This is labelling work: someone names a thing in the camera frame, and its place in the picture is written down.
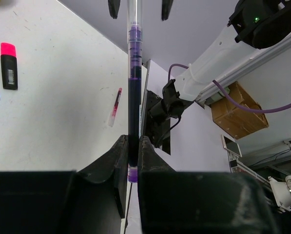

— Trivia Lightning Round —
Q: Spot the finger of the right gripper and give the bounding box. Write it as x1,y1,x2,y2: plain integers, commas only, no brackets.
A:
107,0,121,19
161,0,174,20

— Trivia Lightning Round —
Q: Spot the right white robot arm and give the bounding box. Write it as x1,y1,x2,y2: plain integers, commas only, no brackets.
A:
127,0,291,117

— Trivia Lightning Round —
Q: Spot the black highlighter pink cap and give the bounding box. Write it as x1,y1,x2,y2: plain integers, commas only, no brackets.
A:
0,42,18,90

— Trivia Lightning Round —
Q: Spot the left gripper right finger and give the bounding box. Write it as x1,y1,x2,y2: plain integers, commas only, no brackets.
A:
137,136,279,234

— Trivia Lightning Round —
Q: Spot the cardboard box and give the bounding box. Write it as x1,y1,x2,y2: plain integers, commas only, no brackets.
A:
211,82,269,139

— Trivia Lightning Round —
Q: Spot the dark purple ink pen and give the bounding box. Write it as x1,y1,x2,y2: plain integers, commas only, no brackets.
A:
127,0,142,183

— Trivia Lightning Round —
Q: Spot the smartphone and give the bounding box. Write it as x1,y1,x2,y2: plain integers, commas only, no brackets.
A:
221,135,242,157

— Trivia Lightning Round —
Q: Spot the red pen on right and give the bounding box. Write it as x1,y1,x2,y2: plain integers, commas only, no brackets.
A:
108,87,122,127

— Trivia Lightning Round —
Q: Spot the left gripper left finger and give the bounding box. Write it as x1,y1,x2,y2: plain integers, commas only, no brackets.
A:
0,135,128,234

